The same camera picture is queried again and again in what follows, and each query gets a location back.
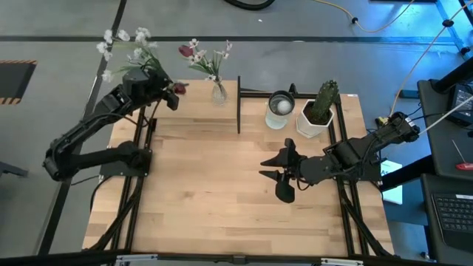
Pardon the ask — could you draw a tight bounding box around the grey chair leg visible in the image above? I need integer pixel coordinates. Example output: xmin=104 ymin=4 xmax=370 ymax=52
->
xmin=0 ymin=161 xmax=29 ymax=178

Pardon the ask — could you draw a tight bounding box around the black hazard-striped floor mat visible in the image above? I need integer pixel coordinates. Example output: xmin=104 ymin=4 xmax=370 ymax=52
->
xmin=0 ymin=60 xmax=38 ymax=106

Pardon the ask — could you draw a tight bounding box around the pink tulip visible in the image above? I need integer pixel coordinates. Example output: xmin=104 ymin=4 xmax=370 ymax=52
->
xmin=178 ymin=44 xmax=222 ymax=84

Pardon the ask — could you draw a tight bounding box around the black aluminium rail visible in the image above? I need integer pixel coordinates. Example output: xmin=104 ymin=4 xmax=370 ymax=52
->
xmin=239 ymin=83 xmax=319 ymax=100

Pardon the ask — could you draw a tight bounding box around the blue box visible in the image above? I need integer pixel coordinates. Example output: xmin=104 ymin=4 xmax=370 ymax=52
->
xmin=398 ymin=89 xmax=421 ymax=100

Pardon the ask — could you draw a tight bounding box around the white cable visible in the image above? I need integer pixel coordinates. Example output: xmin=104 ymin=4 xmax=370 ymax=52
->
xmin=419 ymin=96 xmax=473 ymax=136

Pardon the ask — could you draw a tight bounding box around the black edge rail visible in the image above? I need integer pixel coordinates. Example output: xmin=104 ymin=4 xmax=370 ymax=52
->
xmin=0 ymin=250 xmax=473 ymax=266

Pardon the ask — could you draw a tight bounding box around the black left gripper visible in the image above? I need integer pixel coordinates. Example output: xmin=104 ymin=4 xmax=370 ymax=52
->
xmin=121 ymin=68 xmax=180 ymax=112

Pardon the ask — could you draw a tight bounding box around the white paper box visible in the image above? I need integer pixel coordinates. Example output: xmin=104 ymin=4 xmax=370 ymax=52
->
xmin=380 ymin=160 xmax=404 ymax=205

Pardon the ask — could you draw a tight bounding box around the white flower bunch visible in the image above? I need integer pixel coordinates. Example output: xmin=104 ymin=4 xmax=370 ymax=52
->
xmin=95 ymin=26 xmax=166 ymax=84
xmin=186 ymin=38 xmax=234 ymax=83

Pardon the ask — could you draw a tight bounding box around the beige cable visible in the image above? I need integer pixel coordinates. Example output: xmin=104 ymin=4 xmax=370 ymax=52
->
xmin=375 ymin=0 xmax=473 ymax=127

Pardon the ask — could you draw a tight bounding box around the black laptop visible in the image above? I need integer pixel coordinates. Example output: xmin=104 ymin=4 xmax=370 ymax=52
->
xmin=421 ymin=173 xmax=473 ymax=265

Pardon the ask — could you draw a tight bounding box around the black tablet device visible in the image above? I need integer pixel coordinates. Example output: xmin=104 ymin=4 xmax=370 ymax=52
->
xmin=446 ymin=83 xmax=473 ymax=126

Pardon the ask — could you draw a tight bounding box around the red-handled screwdriver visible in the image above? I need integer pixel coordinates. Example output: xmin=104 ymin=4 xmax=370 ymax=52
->
xmin=451 ymin=139 xmax=473 ymax=171

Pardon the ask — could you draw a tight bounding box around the dark red tulip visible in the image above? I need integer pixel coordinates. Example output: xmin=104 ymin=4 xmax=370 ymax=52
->
xmin=162 ymin=81 xmax=188 ymax=96

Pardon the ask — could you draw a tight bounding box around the yellow cable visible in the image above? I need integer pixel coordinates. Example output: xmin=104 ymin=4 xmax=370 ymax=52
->
xmin=313 ymin=0 xmax=417 ymax=33

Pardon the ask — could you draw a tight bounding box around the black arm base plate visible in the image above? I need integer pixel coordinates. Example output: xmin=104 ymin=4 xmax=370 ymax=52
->
xmin=330 ymin=147 xmax=382 ymax=182
xmin=99 ymin=147 xmax=152 ymax=177

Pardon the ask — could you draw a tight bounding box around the white tumbler cup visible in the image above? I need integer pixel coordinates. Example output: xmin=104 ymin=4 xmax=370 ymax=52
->
xmin=265 ymin=91 xmax=296 ymax=130

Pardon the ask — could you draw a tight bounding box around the black hose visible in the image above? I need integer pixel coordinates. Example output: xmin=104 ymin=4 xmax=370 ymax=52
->
xmin=223 ymin=0 xmax=276 ymax=11

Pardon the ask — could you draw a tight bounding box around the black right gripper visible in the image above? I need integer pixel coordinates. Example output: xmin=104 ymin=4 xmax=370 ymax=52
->
xmin=258 ymin=138 xmax=310 ymax=185

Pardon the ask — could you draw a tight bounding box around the black desk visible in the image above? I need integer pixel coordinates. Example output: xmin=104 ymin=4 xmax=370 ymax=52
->
xmin=417 ymin=55 xmax=473 ymax=182

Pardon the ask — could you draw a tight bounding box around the black aluminium frame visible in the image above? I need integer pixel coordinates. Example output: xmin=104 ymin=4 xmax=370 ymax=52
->
xmin=88 ymin=106 xmax=156 ymax=253
xmin=328 ymin=94 xmax=395 ymax=258

